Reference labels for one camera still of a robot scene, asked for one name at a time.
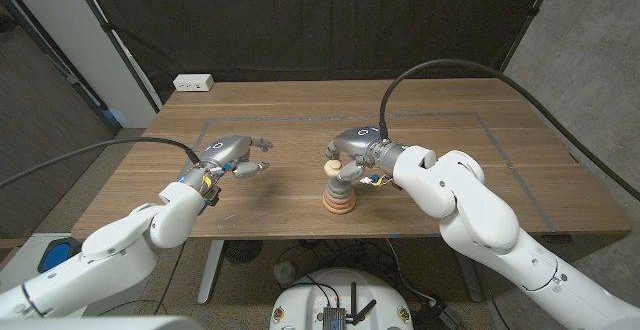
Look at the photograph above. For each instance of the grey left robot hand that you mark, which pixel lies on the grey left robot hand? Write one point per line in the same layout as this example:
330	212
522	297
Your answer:
227	150

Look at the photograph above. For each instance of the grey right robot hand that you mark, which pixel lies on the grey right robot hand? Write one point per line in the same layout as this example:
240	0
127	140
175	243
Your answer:
365	142

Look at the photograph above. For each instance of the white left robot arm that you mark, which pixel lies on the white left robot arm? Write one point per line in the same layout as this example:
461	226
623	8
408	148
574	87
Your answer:
100	255

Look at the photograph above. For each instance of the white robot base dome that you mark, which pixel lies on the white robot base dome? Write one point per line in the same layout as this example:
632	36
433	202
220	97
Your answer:
305	300

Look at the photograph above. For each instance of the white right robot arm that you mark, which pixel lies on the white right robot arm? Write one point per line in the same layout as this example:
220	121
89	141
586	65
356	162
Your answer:
500	235

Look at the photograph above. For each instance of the white power strip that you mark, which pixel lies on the white power strip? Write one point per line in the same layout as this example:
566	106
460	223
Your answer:
193	82

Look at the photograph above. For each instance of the black round floor fan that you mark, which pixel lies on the black round floor fan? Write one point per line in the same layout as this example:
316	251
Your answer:
242	251

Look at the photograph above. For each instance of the white table leg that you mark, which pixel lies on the white table leg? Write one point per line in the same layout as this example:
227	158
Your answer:
210	270

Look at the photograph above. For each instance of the black backdrop curtain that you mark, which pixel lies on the black backdrop curtain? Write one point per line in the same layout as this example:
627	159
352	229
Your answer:
320	20

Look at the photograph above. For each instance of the grey round floor object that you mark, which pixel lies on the grey round floor object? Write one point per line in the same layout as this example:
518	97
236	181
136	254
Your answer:
285	272

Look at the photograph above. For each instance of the black backdrop stand pole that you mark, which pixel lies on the black backdrop stand pole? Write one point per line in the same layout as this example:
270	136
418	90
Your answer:
115	45
530	20

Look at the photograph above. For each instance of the radio box with black antennas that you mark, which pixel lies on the radio box with black antennas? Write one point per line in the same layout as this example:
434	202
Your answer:
334	316

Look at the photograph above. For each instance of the black power adapter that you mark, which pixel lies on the black power adapter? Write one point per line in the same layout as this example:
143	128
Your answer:
432	316

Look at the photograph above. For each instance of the blue foot pedal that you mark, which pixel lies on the blue foot pedal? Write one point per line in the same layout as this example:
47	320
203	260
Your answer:
55	255

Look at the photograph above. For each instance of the white robot torso edge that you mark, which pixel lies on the white robot torso edge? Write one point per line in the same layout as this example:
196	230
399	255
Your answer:
100	324

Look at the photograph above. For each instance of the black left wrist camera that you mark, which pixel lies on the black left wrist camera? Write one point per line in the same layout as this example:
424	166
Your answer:
213	196

